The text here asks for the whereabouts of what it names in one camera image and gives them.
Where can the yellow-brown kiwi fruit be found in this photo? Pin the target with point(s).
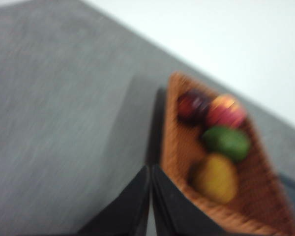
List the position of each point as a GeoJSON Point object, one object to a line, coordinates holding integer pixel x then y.
{"type": "Point", "coordinates": [216, 179]}

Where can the red apple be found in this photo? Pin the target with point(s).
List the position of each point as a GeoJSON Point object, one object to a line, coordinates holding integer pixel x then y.
{"type": "Point", "coordinates": [226, 113]}

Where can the green fruit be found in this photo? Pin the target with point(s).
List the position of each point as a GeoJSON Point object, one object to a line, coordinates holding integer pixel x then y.
{"type": "Point", "coordinates": [227, 142]}

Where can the brown wicker basket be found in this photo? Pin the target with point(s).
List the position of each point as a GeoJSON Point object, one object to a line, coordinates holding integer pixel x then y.
{"type": "Point", "coordinates": [255, 196]}

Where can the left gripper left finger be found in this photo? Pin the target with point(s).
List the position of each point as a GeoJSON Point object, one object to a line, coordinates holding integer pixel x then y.
{"type": "Point", "coordinates": [127, 211]}

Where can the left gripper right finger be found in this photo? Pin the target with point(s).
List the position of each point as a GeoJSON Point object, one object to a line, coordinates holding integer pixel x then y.
{"type": "Point", "coordinates": [177, 216]}

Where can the dark purple fruit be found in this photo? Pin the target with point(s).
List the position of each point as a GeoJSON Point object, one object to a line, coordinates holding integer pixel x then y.
{"type": "Point", "coordinates": [190, 105]}

